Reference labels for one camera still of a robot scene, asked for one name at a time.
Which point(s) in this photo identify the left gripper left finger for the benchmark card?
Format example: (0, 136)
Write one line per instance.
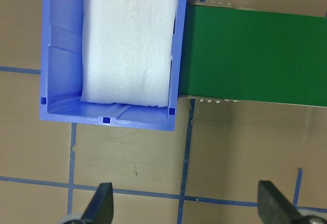
(101, 207)

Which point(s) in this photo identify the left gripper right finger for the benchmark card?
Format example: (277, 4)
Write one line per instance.
(273, 207)

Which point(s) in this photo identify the brown paper table cover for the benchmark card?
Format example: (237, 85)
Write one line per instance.
(205, 171)

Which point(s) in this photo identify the green conveyor belt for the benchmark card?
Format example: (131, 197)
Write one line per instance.
(254, 56)

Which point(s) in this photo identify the white foam pad left bin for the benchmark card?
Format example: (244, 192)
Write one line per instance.
(126, 51)

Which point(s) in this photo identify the left blue bin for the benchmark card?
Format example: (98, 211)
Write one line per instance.
(61, 81)

